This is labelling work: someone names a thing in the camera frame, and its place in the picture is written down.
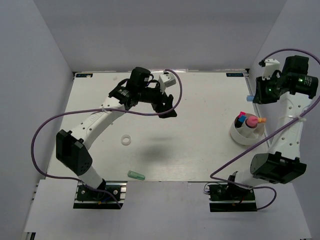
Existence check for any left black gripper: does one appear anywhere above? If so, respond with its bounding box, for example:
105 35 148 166
138 83 177 119

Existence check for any blue translucent cap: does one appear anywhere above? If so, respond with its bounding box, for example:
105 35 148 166
246 95 255 102

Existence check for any pink black highlighter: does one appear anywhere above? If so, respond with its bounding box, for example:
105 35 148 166
238 111 246 119

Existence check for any pink capped clear tube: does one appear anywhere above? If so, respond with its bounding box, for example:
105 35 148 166
245 115 259 129

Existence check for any green translucent cap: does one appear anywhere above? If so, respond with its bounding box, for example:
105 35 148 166
127 170 146 181

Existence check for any orange clear marker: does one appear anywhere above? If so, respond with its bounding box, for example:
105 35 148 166
257 118 267 123

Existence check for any blue black highlighter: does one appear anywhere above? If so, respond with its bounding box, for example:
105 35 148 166
235 115 246 128

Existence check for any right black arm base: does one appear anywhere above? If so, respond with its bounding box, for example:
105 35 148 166
203 181 257 213

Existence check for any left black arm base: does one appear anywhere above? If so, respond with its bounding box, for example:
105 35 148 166
73 181 127 210

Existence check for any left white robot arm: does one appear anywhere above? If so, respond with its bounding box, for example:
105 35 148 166
55 67 180 200

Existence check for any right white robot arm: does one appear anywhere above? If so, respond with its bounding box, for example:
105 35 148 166
225 55 319 200

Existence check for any right corner label sticker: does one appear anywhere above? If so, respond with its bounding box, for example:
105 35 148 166
226 72 244 78

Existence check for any corner label sticker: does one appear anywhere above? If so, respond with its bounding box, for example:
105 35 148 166
75 73 93 78
226 72 244 78

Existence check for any white round divided container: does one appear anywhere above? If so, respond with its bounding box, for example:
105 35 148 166
229 113 266 146

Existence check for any left corner label sticker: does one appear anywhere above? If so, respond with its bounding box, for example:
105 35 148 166
75 73 93 78

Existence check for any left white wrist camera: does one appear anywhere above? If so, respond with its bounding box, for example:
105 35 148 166
158 72 177 88

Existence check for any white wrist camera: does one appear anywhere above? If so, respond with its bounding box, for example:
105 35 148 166
258 58 280 80
158 72 177 88

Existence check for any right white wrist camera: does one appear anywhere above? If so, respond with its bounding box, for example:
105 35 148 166
258 58 280 80

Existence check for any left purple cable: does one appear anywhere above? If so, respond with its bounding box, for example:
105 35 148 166
30 68 183 209

